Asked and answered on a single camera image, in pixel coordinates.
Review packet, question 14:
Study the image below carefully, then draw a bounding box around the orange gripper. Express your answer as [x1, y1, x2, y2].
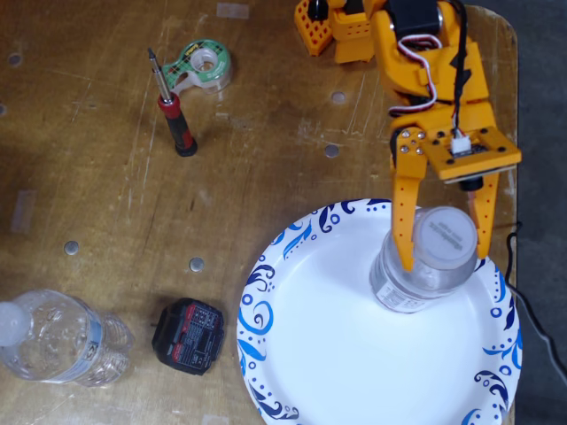
[389, 42, 502, 273]

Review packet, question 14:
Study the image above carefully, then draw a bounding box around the clear bottle with wide cap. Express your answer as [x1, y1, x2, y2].
[369, 204, 487, 314]

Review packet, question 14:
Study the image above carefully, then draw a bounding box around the crinkled clear water bottle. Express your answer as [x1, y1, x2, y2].
[0, 289, 136, 388]

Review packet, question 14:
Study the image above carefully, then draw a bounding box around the white paper plate blue pattern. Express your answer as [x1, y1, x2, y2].
[236, 198, 524, 425]

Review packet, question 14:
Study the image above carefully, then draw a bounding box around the green tape dispenser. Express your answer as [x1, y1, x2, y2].
[161, 38, 233, 97]

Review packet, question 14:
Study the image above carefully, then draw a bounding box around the red black screwdriver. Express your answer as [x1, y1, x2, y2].
[147, 47, 199, 158]

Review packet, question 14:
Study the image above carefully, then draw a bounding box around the clear tape strip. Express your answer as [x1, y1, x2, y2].
[216, 2, 251, 19]
[10, 189, 39, 235]

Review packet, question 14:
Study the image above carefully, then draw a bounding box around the black red battery pack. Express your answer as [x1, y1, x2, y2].
[151, 297, 226, 377]

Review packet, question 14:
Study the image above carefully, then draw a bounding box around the wrist camera on orange mount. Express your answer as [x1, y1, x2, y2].
[420, 126, 523, 192]

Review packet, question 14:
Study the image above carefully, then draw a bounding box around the thin dark cable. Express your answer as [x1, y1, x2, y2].
[504, 220, 567, 377]

